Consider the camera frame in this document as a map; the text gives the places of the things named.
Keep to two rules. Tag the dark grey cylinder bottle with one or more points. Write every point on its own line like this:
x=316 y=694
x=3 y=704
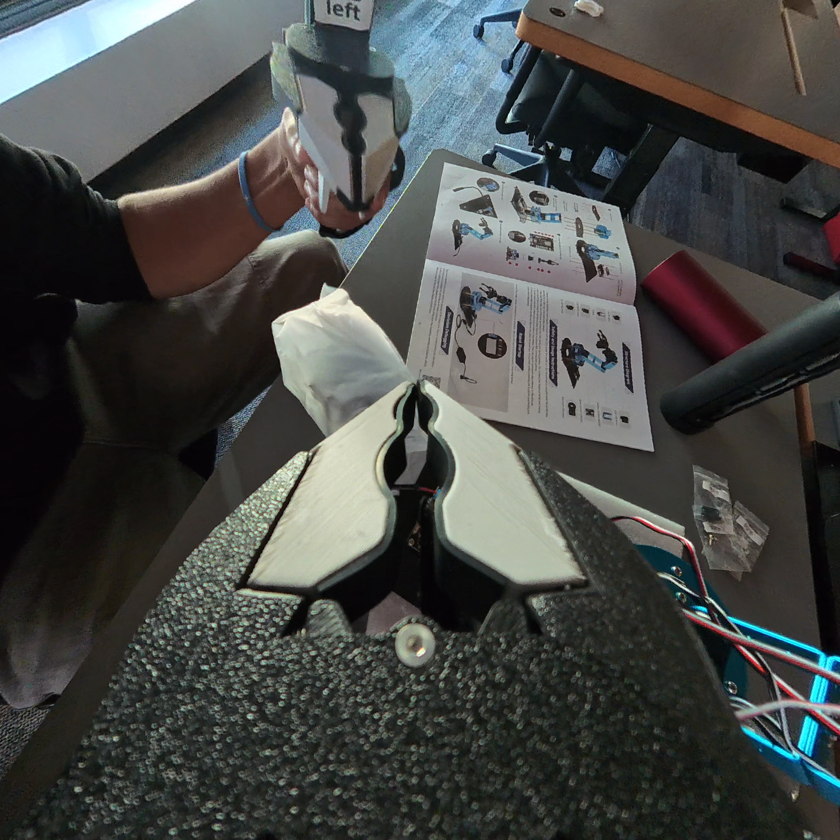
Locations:
x=754 y=367

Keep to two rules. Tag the printed instruction booklet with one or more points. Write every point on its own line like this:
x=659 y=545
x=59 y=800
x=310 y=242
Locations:
x=558 y=328

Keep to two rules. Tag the person's left forearm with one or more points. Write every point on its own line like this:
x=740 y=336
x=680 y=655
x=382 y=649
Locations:
x=184 y=223

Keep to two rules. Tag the red cylinder bottle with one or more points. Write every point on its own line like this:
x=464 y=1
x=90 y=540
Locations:
x=702 y=302

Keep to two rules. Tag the person's left hand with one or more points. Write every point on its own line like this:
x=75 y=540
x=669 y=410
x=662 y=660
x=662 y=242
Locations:
x=289 y=184

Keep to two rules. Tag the wood-edged desk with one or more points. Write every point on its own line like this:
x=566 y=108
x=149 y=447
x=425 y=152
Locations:
x=656 y=46

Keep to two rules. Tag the grey desk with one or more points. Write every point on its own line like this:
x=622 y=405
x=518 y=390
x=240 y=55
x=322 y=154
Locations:
x=656 y=479

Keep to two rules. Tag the white plastic bag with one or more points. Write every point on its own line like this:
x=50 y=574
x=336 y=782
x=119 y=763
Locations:
x=334 y=354

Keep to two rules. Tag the white foam sheet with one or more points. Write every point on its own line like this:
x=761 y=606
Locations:
x=610 y=502

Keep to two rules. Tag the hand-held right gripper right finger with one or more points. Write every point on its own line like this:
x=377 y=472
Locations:
x=505 y=518

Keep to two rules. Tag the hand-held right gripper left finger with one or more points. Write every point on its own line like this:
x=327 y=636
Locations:
x=328 y=512

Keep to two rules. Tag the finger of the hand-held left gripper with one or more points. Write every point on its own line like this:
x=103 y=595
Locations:
x=380 y=131
x=318 y=111

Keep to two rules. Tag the blue toy robot arm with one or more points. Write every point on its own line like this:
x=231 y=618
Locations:
x=669 y=564

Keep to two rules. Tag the blue wristband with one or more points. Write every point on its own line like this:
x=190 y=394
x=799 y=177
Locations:
x=244 y=184

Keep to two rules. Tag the small clear parts bag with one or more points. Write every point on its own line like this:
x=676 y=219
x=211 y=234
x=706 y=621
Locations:
x=741 y=538
x=712 y=492

